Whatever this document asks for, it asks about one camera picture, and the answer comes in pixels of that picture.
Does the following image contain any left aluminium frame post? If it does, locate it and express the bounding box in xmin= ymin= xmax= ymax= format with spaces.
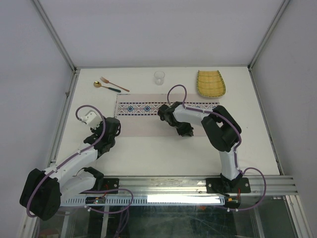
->
xmin=31 ymin=0 xmax=80 ymax=74

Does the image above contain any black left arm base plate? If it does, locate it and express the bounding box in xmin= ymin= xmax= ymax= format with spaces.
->
xmin=102 ymin=178 xmax=119 ymax=194

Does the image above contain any aluminium front mounting rail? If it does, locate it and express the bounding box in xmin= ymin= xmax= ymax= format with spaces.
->
xmin=31 ymin=175 xmax=297 ymax=199

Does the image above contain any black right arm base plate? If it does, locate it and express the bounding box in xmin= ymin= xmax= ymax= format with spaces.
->
xmin=206 ymin=177 xmax=251 ymax=196

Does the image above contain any white slotted cable duct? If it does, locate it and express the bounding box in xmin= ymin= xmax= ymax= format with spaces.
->
xmin=61 ymin=194 xmax=225 ymax=207

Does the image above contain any clear drinking glass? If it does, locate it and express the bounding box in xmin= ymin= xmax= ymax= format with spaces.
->
xmin=154 ymin=71 xmax=165 ymax=86

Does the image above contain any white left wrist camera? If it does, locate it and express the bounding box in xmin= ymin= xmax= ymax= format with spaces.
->
xmin=79 ymin=110 xmax=102 ymax=129

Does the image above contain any gold spoon green handle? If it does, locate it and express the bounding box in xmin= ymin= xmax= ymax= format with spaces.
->
xmin=93 ymin=81 xmax=121 ymax=93

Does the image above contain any aluminium frame post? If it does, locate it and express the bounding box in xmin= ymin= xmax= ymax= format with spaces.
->
xmin=31 ymin=0 xmax=80 ymax=74
xmin=247 ymin=0 xmax=292 ymax=71

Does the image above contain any patterned white placemat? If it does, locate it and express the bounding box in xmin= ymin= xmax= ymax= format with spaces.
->
xmin=113 ymin=93 xmax=221 ymax=137

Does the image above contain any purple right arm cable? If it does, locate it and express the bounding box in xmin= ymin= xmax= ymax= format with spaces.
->
xmin=166 ymin=85 xmax=267 ymax=212

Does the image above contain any yellow woven pattern plate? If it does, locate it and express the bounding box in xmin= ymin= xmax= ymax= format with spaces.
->
xmin=196 ymin=70 xmax=226 ymax=98

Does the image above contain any right aluminium frame post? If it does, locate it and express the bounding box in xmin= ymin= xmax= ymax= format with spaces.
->
xmin=247 ymin=0 xmax=292 ymax=71

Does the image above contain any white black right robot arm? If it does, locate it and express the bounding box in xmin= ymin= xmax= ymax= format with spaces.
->
xmin=158 ymin=102 xmax=242 ymax=192

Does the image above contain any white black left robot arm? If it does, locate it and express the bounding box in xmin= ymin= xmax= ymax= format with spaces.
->
xmin=19 ymin=117 xmax=121 ymax=221

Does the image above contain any rose gold fork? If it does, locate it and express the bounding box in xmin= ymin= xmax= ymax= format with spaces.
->
xmin=100 ymin=77 xmax=130 ymax=92

